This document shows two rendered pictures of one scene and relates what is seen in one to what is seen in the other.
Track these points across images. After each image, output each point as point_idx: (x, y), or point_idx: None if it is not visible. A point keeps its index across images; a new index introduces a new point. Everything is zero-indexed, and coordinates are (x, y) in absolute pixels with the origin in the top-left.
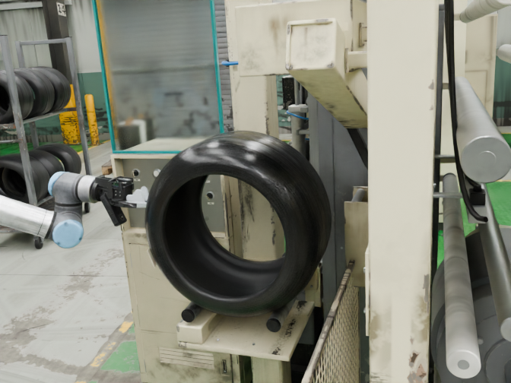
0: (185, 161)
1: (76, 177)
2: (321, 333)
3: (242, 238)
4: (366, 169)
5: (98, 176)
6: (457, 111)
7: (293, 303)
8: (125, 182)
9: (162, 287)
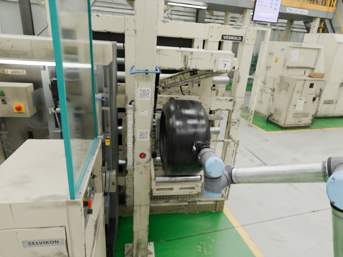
0: (206, 112)
1: (214, 153)
2: None
3: (151, 159)
4: (156, 105)
5: (207, 146)
6: None
7: None
8: (200, 142)
9: None
